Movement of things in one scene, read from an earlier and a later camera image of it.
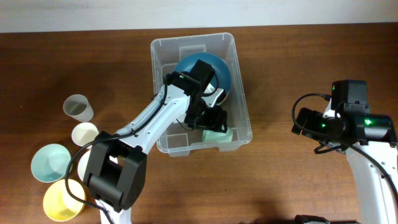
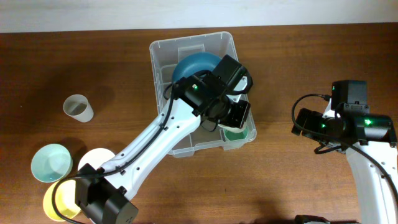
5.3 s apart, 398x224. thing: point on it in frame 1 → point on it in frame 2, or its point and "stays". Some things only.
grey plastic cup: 78,106 stays
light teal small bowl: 49,162 stays
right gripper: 313,117 stays
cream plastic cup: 84,132 → 232,129
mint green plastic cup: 212,136 → 232,135
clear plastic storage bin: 167,53 stays
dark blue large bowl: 221,69 stays
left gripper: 217,121 → 239,121
